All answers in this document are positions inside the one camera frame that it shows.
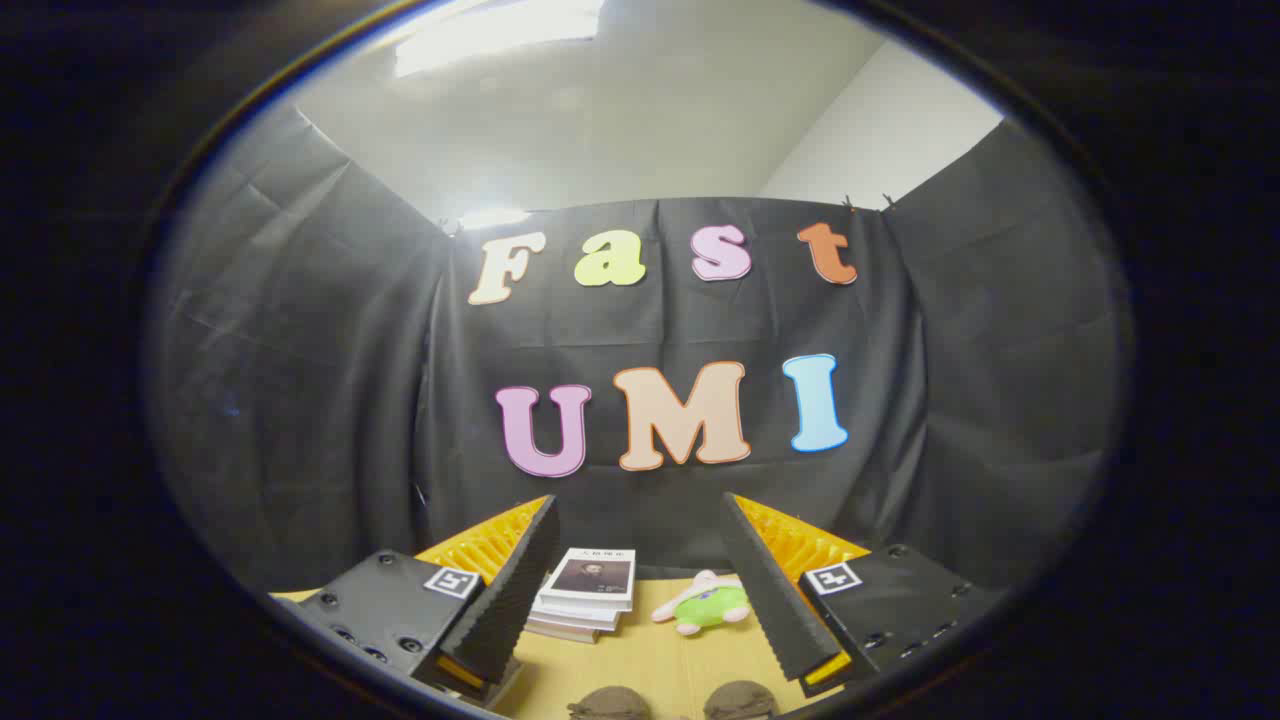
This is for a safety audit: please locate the white book brown cover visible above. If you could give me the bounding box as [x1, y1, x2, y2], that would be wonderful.
[524, 614, 617, 644]

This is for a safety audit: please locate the brown fuzzy shoe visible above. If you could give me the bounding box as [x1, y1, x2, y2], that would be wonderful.
[568, 686, 651, 720]
[703, 681, 779, 720]

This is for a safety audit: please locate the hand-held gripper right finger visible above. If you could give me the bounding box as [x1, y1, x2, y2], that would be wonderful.
[720, 492, 1006, 699]

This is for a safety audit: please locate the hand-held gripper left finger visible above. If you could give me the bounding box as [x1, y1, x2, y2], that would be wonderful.
[270, 494, 561, 711]

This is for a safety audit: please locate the white book portrait cover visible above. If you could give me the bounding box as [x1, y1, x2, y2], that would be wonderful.
[538, 548, 637, 613]

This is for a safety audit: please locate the green plush toy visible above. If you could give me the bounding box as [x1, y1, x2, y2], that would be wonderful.
[652, 570, 751, 637]

